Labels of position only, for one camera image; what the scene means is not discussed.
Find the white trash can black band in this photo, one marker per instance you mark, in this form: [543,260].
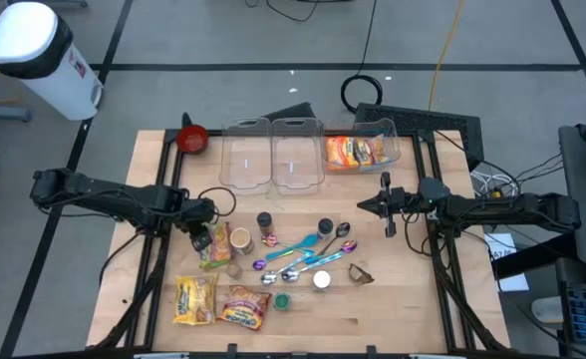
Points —
[29,45]

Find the orange ramen packet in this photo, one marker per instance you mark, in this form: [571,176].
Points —
[340,149]

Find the grey stand base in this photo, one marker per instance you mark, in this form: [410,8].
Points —
[4,113]

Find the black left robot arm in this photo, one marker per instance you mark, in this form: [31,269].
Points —
[98,197]

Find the small clear glass jar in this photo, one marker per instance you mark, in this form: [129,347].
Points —
[233,270]

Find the dark metal spoon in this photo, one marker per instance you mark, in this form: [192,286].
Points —
[343,230]

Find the white lid spice jar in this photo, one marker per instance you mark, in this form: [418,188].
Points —
[321,279]

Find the black lid brown spice jar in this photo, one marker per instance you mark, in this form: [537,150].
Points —
[264,219]

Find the black lid purple label jar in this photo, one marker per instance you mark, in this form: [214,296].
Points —
[325,225]

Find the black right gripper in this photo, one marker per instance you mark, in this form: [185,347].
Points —
[402,204]

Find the tan lid spice jar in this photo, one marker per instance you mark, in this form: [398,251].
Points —
[240,239]

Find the black perforated panel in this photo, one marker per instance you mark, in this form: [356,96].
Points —
[422,119]

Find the green lid spice jar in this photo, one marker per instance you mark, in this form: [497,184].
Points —
[281,301]

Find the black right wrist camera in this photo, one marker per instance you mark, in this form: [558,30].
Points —
[433,189]

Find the red ramen packet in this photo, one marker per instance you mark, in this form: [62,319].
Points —
[243,306]

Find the brown orange taco mix packet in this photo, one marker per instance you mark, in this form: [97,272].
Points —
[360,274]

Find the yellow ramen packet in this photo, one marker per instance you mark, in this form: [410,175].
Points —
[196,299]

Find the clear plastic bin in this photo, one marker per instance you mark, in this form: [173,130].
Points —
[395,144]
[298,149]
[245,149]

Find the black angled board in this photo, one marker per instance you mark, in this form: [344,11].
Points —
[293,113]

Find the teal plastic spoon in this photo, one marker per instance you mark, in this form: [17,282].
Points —
[307,241]

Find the green pink ramen packet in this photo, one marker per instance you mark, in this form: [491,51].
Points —
[218,247]

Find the white paper sheet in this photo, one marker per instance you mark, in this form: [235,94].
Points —
[502,244]

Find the purple bowl iridescent spoon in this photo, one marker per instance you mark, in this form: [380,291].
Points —
[349,246]

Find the red bowl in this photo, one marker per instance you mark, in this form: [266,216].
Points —
[192,139]

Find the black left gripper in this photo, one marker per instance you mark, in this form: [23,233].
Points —
[198,214]

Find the blue yellow food packet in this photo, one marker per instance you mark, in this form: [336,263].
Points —
[378,152]

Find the white computer mouse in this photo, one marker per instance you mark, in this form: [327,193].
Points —
[547,310]

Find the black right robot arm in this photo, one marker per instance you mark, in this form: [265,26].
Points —
[512,207]

